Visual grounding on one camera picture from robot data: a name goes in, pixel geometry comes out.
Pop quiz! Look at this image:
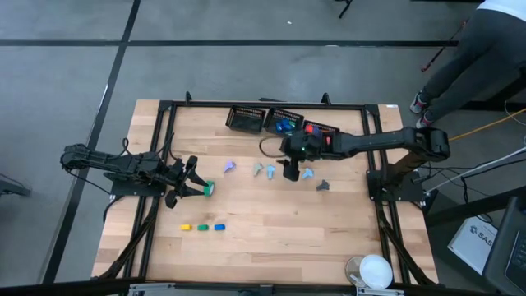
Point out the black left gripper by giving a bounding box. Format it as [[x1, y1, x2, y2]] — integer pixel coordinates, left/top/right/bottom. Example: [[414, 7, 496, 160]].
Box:
[[161, 155, 209, 209]]

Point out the thin black stand leg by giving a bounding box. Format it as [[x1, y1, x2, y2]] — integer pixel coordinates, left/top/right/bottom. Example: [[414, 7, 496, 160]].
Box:
[[335, 0, 354, 20]]

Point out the person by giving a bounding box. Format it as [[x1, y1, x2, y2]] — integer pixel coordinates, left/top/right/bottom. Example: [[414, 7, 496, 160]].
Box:
[[409, 0, 526, 131]]

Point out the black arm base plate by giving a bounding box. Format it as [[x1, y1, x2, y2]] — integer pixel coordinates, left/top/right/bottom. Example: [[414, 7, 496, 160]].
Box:
[[367, 169, 427, 202], [109, 171, 168, 197]]

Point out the black plastic mesh basket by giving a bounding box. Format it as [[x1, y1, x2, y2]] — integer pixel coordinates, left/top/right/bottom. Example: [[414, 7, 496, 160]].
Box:
[[263, 107, 306, 137], [224, 105, 267, 135], [302, 119, 341, 143]]

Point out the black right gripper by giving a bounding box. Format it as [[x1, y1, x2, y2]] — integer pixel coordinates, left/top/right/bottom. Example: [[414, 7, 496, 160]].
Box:
[[281, 133, 330, 183]]

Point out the black desk crossbar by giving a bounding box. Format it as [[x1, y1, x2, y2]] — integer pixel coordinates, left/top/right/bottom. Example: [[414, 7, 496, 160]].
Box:
[[425, 187, 526, 228]]

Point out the white booklet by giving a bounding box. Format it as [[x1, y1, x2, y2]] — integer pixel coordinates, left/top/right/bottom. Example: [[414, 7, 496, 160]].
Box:
[[447, 216, 498, 275]]

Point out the clear round lid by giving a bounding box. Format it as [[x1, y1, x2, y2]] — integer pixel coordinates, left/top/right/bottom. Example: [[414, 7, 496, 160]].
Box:
[[345, 255, 365, 287]]

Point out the silver aluminium rail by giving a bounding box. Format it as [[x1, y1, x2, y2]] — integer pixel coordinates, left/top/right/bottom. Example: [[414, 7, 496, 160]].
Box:
[[127, 282, 178, 296], [356, 286, 406, 296]]

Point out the black desk foot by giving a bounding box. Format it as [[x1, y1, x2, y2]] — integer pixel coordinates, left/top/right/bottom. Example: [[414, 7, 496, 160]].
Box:
[[459, 77, 526, 112]]

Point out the black equipment case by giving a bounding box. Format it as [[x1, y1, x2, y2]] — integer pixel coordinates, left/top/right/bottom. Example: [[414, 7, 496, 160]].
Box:
[[482, 196, 526, 295]]

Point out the white cable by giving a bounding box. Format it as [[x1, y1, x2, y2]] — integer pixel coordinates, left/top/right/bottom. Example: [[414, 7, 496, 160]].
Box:
[[427, 146, 526, 194]]

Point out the black stand foot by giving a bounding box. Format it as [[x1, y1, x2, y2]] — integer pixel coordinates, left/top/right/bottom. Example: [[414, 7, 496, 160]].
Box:
[[0, 172, 33, 197]]

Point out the black aluminium table frame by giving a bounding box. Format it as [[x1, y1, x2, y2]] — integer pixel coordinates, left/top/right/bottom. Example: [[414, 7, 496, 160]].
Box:
[[92, 90, 440, 289]]

